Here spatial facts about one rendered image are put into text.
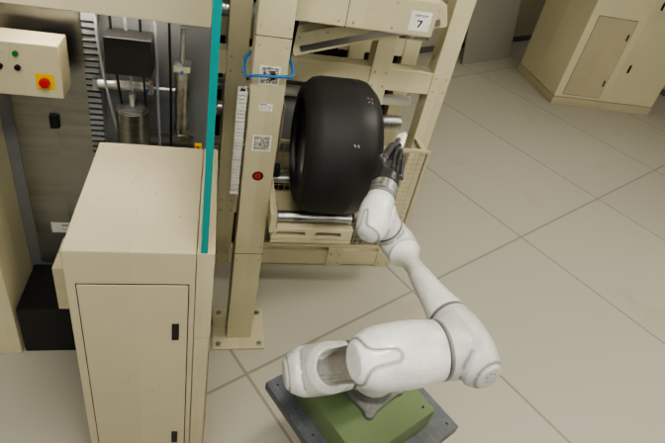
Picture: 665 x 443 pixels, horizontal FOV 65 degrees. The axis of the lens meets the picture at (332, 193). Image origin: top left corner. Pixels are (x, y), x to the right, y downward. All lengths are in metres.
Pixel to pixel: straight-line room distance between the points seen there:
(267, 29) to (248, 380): 1.70
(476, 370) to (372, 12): 1.50
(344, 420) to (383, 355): 0.78
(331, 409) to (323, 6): 1.48
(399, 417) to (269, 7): 1.44
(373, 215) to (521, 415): 1.81
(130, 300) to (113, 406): 0.55
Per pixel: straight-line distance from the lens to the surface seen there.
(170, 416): 2.14
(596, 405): 3.39
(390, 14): 2.24
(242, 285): 2.61
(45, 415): 2.77
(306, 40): 2.36
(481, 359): 1.16
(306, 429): 1.92
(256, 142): 2.10
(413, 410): 1.93
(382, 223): 1.55
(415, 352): 1.10
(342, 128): 1.97
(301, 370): 1.65
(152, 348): 1.81
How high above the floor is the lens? 2.30
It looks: 35 degrees down
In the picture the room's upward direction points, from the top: 13 degrees clockwise
